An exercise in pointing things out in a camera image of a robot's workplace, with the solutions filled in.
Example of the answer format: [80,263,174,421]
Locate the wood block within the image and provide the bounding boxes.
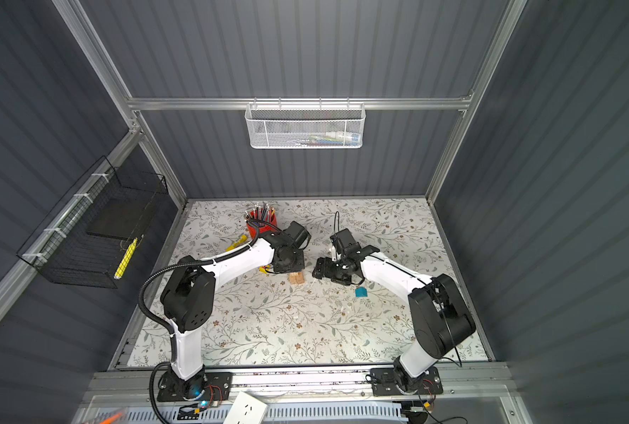
[288,271,305,285]

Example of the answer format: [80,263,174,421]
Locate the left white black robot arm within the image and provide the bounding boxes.
[160,221,311,382]

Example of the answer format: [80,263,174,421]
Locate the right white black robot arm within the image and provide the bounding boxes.
[313,229,476,394]

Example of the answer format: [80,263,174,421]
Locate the red pencil cup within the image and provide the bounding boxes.
[246,219,277,239]

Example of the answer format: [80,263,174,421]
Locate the yellow highlighter pen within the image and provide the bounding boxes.
[226,235,248,252]

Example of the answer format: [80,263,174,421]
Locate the pencils bunch in cup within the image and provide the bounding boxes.
[245,202,276,225]

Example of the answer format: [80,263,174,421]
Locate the floral table mat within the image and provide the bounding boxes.
[127,198,489,367]

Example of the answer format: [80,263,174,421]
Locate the markers in white basket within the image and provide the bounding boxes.
[291,131,362,148]

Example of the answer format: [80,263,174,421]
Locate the white power socket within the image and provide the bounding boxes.
[223,392,268,424]

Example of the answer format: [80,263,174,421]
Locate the yellow marker in black basket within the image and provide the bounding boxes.
[114,238,139,280]

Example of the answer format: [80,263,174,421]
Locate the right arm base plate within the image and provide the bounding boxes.
[365,367,443,397]

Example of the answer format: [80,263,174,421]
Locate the white wire mesh basket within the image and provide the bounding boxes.
[245,102,367,149]

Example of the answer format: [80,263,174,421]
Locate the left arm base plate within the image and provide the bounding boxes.
[155,371,233,403]

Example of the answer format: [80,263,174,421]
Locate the black corrugated cable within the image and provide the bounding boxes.
[136,243,262,424]

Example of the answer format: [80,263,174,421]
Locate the black wire basket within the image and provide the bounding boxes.
[17,158,169,289]

